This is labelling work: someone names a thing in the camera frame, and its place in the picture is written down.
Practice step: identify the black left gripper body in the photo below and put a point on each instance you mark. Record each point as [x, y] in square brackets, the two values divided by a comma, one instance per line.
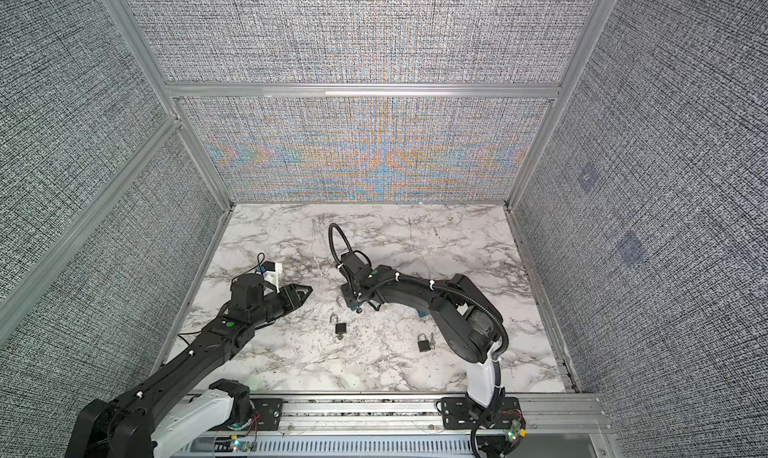
[287, 299]

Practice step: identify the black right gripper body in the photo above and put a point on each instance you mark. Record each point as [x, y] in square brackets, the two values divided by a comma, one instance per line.
[351, 294]

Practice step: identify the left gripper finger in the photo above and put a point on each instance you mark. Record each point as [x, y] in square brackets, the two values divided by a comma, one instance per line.
[303, 290]
[300, 299]

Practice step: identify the black padlock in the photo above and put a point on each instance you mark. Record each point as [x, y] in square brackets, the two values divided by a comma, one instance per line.
[340, 328]
[425, 342]

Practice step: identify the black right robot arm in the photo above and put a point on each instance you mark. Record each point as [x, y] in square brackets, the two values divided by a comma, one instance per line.
[470, 324]

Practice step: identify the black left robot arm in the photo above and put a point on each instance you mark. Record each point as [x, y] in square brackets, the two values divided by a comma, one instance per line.
[127, 425]

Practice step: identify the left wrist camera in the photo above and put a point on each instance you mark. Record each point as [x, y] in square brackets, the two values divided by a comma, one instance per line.
[272, 273]

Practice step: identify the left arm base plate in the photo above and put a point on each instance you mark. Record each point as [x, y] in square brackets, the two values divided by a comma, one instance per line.
[262, 414]

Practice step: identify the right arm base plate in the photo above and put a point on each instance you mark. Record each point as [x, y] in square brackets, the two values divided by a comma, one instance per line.
[461, 413]

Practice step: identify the aluminium front rail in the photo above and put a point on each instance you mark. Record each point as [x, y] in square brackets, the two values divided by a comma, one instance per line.
[386, 424]

